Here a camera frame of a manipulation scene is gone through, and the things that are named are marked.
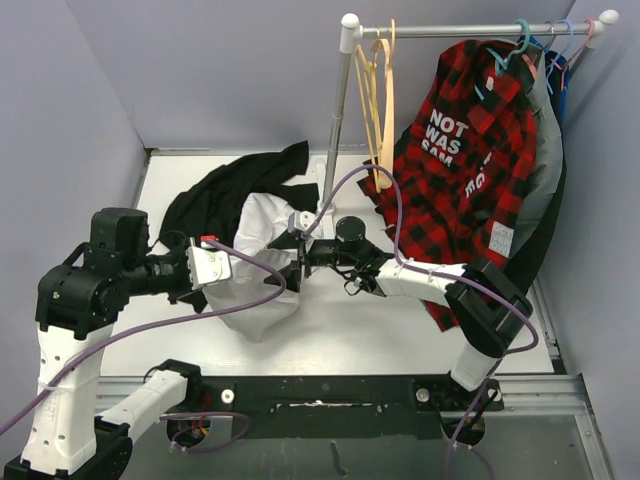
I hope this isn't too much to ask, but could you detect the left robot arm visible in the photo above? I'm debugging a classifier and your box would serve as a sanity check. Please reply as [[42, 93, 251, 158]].
[[3, 207, 205, 479]]

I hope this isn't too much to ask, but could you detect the metal clothes rack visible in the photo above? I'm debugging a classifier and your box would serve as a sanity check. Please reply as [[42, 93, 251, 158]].
[[315, 9, 619, 238]]

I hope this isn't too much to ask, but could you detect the blue hanger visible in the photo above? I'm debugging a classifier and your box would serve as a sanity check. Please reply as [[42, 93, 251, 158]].
[[545, 19, 574, 95]]

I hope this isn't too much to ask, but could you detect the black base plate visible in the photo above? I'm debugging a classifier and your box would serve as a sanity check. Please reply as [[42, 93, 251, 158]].
[[165, 374, 504, 448]]

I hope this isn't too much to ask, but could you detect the blue garment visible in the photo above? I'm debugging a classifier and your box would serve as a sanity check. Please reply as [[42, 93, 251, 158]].
[[527, 36, 571, 125]]

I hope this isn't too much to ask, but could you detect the white shirt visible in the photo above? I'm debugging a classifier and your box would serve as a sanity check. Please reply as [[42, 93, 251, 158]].
[[204, 193, 299, 342]]

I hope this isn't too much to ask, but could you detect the black hanging garment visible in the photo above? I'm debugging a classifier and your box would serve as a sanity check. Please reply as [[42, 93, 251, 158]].
[[504, 139, 566, 293]]

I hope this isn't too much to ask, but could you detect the beige plastic hanger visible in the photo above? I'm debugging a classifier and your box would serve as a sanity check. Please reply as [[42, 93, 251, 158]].
[[370, 19, 396, 191]]

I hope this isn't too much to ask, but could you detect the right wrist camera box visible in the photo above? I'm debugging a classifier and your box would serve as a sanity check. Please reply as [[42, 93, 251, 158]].
[[287, 211, 318, 236]]

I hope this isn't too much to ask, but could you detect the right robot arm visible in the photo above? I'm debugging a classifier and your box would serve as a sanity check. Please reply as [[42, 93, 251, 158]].
[[268, 214, 532, 409]]

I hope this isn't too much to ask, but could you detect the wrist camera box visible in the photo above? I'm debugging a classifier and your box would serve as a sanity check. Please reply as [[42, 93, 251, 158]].
[[287, 211, 318, 236], [186, 238, 232, 291]]

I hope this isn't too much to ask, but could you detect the teal hanger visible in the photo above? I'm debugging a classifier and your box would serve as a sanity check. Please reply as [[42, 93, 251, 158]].
[[474, 19, 531, 100]]

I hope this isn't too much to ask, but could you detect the grey garment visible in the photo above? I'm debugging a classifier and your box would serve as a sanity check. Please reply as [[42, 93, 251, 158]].
[[509, 46, 563, 258]]

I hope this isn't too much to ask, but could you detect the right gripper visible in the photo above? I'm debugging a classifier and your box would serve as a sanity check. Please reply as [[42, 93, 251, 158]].
[[265, 229, 357, 290]]

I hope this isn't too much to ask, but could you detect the pink hanger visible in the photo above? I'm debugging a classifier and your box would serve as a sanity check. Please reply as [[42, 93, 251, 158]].
[[560, 19, 596, 92]]

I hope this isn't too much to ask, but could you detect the yellow plastic hanger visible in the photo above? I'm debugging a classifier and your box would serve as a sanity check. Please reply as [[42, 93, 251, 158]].
[[354, 40, 383, 164]]

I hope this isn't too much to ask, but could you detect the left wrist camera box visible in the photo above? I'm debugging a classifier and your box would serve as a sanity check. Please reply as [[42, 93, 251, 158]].
[[186, 238, 232, 291]]

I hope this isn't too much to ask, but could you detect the red black plaid shirt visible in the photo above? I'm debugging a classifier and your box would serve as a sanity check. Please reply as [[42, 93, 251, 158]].
[[356, 40, 539, 333]]

